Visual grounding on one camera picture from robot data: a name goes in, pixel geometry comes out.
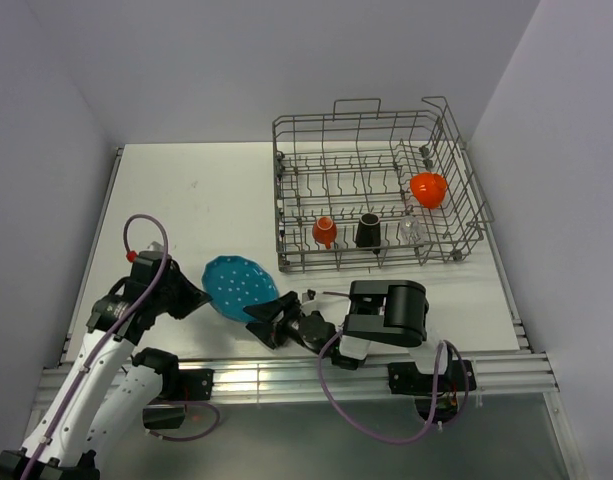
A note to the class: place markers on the aluminium mounting rail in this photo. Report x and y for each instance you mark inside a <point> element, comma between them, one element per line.
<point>295,380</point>

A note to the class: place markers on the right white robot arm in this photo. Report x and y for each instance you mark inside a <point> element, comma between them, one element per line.
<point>342,326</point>

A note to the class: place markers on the orange ceramic cup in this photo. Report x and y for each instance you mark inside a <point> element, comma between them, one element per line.
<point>324,231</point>

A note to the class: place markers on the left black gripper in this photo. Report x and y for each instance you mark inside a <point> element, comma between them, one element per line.
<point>193,296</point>

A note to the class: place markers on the dark brown mug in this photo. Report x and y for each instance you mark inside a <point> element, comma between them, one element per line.
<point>369,232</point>

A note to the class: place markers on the blue polka dot plate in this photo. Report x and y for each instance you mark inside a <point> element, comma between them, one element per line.
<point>235,282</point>

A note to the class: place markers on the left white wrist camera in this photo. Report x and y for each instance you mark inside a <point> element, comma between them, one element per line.
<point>156,248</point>

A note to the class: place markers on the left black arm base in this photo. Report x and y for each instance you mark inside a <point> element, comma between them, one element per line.
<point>195,384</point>

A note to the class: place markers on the orange bowl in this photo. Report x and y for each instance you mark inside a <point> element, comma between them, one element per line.
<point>429,189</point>

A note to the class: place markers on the grey wire dish rack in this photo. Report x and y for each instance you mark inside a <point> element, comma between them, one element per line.
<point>359,158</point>

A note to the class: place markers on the clear glass tumbler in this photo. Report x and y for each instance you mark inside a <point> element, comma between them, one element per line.
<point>411,230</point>

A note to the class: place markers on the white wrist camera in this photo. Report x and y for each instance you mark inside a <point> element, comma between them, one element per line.
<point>311,301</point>
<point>156,248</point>

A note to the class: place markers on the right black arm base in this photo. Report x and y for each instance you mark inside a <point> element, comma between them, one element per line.
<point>404,378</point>

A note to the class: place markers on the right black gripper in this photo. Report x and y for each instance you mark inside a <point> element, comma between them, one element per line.
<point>273,332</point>

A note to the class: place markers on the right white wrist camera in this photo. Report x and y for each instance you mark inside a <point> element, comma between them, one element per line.
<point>311,301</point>

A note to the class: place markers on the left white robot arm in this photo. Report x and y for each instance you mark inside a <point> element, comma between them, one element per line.
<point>110,383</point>

